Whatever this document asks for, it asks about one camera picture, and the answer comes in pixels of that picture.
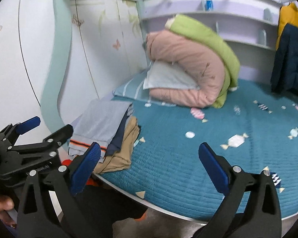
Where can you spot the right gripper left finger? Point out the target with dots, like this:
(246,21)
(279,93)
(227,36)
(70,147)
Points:
(36,216)

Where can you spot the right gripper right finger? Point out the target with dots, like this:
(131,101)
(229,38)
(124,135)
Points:
(250,207)

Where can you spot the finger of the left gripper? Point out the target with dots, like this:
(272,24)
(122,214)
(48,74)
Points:
(27,125)
(57,139)

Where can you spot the grey navy sweatshirt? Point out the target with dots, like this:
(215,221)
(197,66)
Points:
(99,123)

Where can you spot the person's left hand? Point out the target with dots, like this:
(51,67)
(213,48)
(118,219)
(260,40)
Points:
(6,204)

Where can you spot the folded khaki trousers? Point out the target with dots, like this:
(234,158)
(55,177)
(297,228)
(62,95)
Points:
(121,159)

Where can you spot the white wardrobe with butterflies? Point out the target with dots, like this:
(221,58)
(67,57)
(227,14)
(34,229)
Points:
(58,55)

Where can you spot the teal quilted bed cover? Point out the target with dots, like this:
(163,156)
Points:
(255,130)

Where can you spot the striped light blue pillow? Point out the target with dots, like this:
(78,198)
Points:
(139,86)

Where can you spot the pink folded duvet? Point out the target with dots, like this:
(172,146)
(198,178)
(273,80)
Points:
(159,47)

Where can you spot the navy quilted jacket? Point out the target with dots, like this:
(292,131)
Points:
(285,69)

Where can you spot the green folded blanket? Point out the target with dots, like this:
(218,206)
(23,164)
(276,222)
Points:
(207,58)

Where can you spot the lilac headboard shelf unit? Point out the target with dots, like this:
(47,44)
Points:
(248,26)

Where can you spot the yellow jacket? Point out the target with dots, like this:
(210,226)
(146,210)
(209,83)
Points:
(288,15)

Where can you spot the blue item on shelf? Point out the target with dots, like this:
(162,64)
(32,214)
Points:
(209,5)

